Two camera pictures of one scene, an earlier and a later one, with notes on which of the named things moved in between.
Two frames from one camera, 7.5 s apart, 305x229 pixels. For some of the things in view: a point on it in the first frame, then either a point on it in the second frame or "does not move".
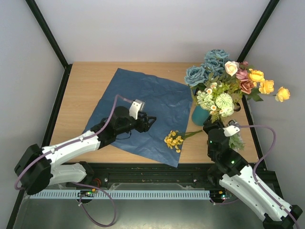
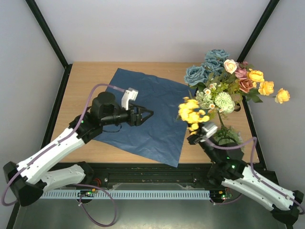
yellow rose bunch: (267, 87) does not move
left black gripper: (145, 127) to (137, 121)
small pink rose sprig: (246, 86) does not move
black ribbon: (238, 104) does not move
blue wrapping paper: (168, 100) does not move
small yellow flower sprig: (175, 138) to (189, 113)
